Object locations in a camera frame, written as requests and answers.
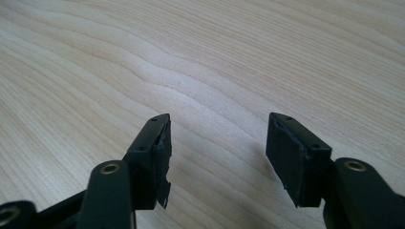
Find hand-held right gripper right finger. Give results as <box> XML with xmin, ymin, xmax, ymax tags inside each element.
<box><xmin>265</xmin><ymin>112</ymin><xmax>333</xmax><ymax>209</ymax></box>

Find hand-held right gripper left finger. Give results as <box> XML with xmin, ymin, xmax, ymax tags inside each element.
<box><xmin>121</xmin><ymin>113</ymin><xmax>173</xmax><ymax>211</ymax></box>

